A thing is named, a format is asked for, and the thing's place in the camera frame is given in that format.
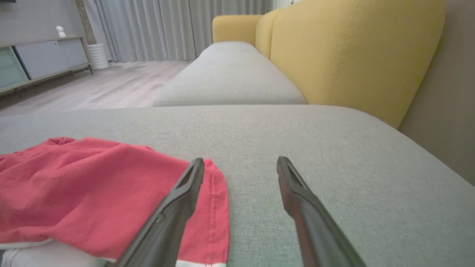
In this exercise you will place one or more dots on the low grey green sideboard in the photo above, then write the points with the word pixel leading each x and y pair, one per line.
pixel 48 57

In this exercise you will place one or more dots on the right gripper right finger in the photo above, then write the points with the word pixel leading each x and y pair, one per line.
pixel 319 237

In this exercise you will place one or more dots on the grey pleated curtain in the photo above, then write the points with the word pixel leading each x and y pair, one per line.
pixel 167 26

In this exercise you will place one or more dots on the small white figurine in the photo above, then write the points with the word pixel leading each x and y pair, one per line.
pixel 61 33

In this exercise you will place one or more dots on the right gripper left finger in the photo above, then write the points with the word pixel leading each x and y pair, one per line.
pixel 167 230

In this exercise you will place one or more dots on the brown wooden wall strip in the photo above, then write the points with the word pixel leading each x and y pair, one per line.
pixel 86 22

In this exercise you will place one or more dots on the large grey sofa ottoman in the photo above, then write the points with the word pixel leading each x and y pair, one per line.
pixel 297 129

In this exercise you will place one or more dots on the grey sofa seat cushion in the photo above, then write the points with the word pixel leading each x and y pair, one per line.
pixel 228 46
pixel 230 81

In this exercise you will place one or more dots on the white ribbed vase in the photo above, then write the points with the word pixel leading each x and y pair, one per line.
pixel 98 57

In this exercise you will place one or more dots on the red and white garment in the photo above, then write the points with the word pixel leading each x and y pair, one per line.
pixel 92 193

